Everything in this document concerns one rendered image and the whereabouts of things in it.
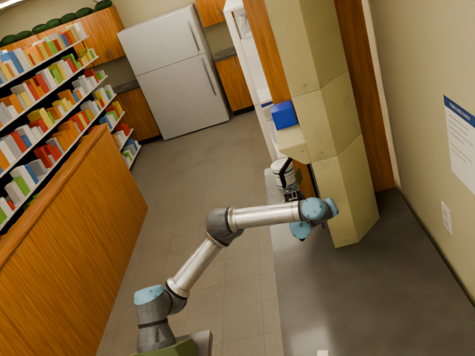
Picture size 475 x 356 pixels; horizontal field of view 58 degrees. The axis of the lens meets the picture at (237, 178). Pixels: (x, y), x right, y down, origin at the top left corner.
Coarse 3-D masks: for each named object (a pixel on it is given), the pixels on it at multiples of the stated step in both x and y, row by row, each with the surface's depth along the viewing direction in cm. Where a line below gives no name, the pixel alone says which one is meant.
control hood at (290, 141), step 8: (288, 128) 195; (296, 128) 192; (280, 136) 190; (288, 136) 187; (296, 136) 185; (280, 144) 183; (288, 144) 180; (296, 144) 178; (304, 144) 177; (280, 152) 179; (288, 152) 179; (296, 152) 179; (304, 152) 179; (304, 160) 181
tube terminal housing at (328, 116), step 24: (312, 96) 167; (336, 96) 174; (312, 120) 172; (336, 120) 176; (312, 144) 177; (336, 144) 178; (360, 144) 190; (312, 168) 182; (336, 168) 182; (360, 168) 193; (336, 192) 188; (360, 192) 196; (336, 216) 194; (360, 216) 198; (336, 240) 200
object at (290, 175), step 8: (296, 160) 203; (288, 168) 195; (296, 168) 203; (304, 168) 210; (280, 176) 188; (288, 176) 195; (296, 176) 202; (304, 176) 210; (288, 184) 195; (296, 184) 202; (304, 184) 210; (304, 192) 209; (312, 192) 218
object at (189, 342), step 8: (176, 344) 163; (184, 344) 165; (192, 344) 172; (136, 352) 163; (144, 352) 158; (152, 352) 157; (160, 352) 157; (168, 352) 157; (176, 352) 157; (184, 352) 163; (192, 352) 170
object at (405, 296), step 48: (384, 192) 228; (288, 240) 219; (384, 240) 196; (288, 288) 189; (336, 288) 180; (384, 288) 172; (432, 288) 164; (288, 336) 167; (336, 336) 160; (384, 336) 153; (432, 336) 147
